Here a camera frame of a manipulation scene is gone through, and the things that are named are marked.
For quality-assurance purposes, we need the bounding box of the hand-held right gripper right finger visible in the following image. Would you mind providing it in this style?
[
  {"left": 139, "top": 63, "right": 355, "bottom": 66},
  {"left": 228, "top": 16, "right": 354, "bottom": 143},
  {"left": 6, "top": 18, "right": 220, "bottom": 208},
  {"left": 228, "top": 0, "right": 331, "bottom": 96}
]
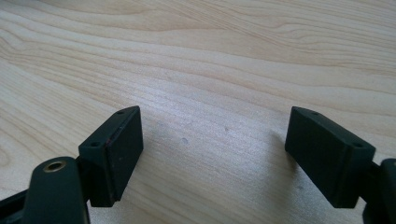
[{"left": 284, "top": 105, "right": 377, "bottom": 209}]

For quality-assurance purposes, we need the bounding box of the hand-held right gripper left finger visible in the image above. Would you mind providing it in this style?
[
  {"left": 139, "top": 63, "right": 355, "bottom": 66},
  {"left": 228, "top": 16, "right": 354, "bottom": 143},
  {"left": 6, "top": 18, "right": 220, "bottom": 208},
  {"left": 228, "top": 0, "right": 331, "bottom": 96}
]
[{"left": 78, "top": 105, "right": 145, "bottom": 208}]

